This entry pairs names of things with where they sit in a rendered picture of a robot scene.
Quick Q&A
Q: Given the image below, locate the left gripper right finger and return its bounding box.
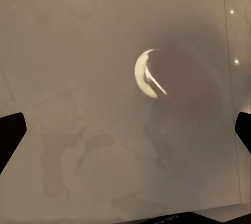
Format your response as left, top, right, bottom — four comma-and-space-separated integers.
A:
235, 112, 251, 153

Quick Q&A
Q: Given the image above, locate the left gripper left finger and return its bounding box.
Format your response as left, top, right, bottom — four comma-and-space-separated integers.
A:
0, 112, 27, 174

